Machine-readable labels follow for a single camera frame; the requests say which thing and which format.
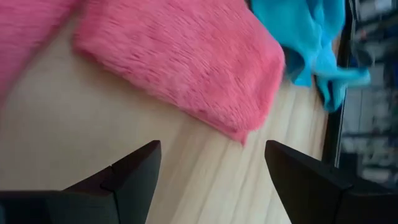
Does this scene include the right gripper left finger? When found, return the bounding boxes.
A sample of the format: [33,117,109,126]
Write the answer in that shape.
[0,140,162,224]

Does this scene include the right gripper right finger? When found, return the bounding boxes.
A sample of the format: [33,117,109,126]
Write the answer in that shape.
[264,139,398,224]

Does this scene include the pink microfiber towel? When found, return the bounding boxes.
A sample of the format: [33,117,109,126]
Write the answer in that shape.
[0,0,77,105]
[73,0,286,146]

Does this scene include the blue microfiber towel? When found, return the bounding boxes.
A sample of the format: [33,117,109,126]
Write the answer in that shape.
[248,0,371,113]

